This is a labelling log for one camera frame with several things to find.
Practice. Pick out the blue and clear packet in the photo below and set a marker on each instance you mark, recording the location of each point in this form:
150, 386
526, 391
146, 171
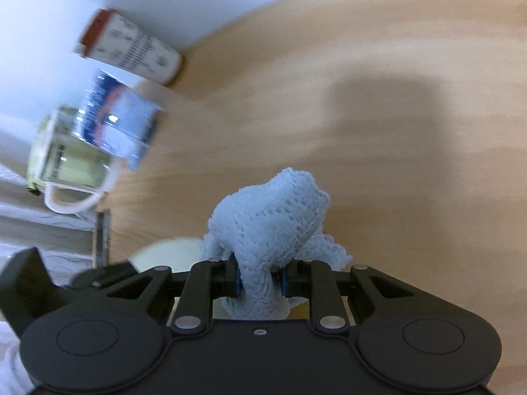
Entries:
119, 119

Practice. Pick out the yellow-green bag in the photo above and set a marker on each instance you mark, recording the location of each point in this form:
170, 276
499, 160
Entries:
33, 160

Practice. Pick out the pale green bowl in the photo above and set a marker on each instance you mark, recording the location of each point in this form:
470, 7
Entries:
169, 253

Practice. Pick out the grey-blue cleaning cloth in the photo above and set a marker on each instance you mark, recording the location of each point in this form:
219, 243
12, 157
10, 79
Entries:
271, 222

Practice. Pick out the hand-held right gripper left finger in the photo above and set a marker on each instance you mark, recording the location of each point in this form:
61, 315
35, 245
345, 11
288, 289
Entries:
235, 282

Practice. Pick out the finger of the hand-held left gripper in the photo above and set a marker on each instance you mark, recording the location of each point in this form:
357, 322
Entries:
111, 275

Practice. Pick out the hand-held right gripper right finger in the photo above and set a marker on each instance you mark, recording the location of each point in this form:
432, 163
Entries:
284, 282

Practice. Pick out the white patterned tumbler red lid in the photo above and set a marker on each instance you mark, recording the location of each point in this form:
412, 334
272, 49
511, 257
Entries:
131, 47

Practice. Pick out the glass pitcher cream lid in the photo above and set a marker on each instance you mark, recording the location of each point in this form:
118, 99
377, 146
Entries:
70, 164

